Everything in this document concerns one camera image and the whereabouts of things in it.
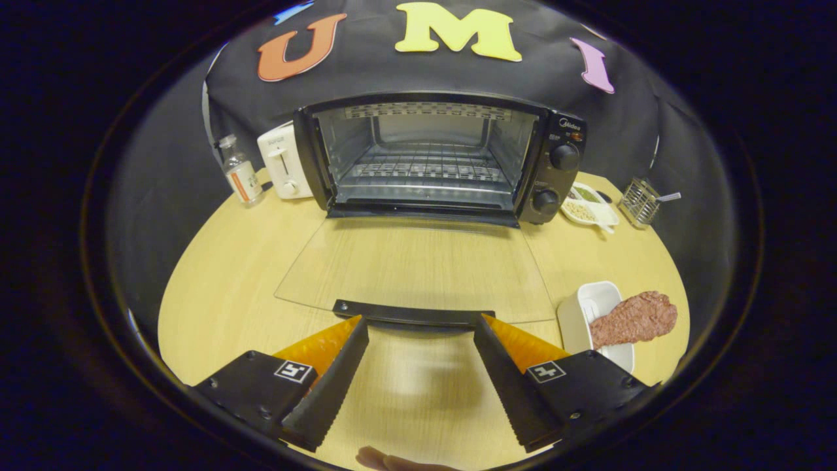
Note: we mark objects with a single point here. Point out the clear glass bottle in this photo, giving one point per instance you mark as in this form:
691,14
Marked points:
242,176

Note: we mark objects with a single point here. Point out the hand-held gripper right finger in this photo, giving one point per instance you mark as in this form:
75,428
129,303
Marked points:
513,392

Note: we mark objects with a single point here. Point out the black round table grommet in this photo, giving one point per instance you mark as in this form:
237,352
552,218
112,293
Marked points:
605,195

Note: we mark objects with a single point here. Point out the white rectangular dish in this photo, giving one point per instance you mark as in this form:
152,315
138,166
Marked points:
579,314

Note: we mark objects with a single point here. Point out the black toaster oven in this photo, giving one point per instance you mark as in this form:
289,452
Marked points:
565,183

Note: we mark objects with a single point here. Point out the reddish brown meat slice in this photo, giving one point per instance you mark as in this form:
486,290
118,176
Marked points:
634,320

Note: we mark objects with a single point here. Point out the silver spoon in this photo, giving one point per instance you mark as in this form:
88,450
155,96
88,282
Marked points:
670,196

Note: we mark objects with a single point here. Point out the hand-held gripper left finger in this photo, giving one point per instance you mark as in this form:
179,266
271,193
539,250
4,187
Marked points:
330,392

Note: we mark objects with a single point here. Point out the white divided condiment dish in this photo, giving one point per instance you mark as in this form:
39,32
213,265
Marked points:
585,209

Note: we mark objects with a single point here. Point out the white pop-up toaster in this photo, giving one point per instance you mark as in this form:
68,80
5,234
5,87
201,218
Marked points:
281,163

